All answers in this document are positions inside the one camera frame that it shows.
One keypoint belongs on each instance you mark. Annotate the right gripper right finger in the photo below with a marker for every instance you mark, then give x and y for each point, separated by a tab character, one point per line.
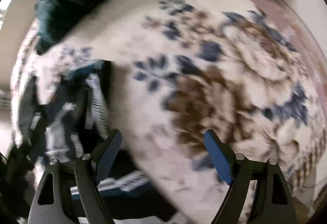
272	202

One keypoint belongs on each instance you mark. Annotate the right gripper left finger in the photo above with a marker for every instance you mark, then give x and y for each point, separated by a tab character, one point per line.
53	203

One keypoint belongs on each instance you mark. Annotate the striped knit sweater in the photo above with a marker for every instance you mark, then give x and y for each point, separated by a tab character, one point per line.
74	122

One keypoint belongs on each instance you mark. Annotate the floral bed blanket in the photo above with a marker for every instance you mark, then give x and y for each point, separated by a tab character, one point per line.
180	68

